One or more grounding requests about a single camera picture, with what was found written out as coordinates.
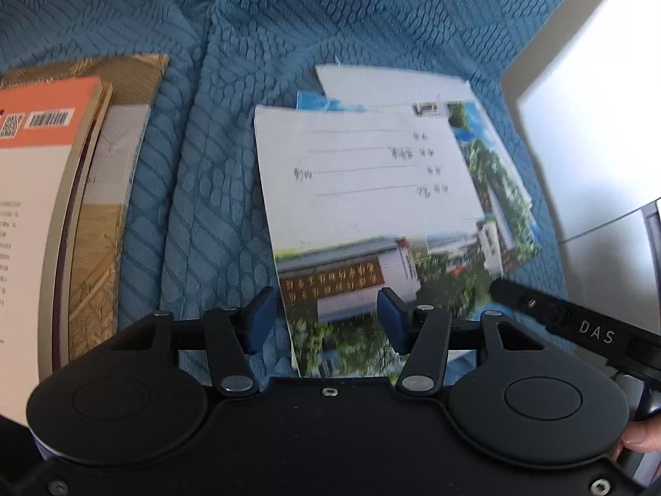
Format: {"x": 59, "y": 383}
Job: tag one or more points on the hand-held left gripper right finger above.
{"x": 392, "y": 320}

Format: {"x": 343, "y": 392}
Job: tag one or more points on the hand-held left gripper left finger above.
{"x": 261, "y": 315}

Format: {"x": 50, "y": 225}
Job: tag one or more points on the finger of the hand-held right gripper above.
{"x": 521, "y": 299}

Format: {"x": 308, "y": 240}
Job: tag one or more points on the tan painting cover book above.
{"x": 103, "y": 227}

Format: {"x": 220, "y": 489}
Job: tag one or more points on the orange and white book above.
{"x": 31, "y": 217}

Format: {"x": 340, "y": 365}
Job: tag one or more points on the person's right hand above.
{"x": 645, "y": 434}

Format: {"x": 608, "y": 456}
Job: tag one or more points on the blue textured cloth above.
{"x": 206, "y": 165}

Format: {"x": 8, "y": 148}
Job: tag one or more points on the white cabinet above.
{"x": 583, "y": 139}

